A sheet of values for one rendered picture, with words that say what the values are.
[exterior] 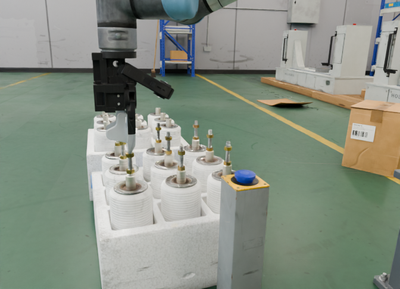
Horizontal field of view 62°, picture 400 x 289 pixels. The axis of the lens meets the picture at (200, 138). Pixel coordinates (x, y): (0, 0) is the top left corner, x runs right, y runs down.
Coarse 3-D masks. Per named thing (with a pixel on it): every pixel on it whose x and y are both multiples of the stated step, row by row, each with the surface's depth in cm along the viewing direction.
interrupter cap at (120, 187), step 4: (136, 180) 77; (116, 184) 75; (120, 184) 75; (124, 184) 75; (136, 184) 76; (140, 184) 76; (144, 184) 76; (116, 188) 73; (120, 188) 73; (124, 188) 74; (136, 188) 74; (140, 188) 73; (144, 188) 73; (120, 192) 71; (124, 192) 71; (128, 192) 71; (132, 192) 71; (136, 192) 71; (140, 192) 72
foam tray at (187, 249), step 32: (96, 192) 88; (96, 224) 81; (160, 224) 73; (192, 224) 73; (128, 256) 70; (160, 256) 73; (192, 256) 76; (128, 288) 72; (160, 288) 75; (192, 288) 78
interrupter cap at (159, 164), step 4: (160, 160) 91; (176, 160) 91; (156, 164) 88; (160, 164) 88; (176, 164) 89; (160, 168) 86; (164, 168) 85; (168, 168) 85; (172, 168) 85; (176, 168) 86
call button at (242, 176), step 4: (236, 172) 63; (240, 172) 63; (244, 172) 63; (248, 172) 63; (252, 172) 63; (236, 176) 62; (240, 176) 62; (244, 176) 61; (248, 176) 61; (252, 176) 62; (240, 180) 62; (244, 180) 61; (248, 180) 61; (252, 180) 63
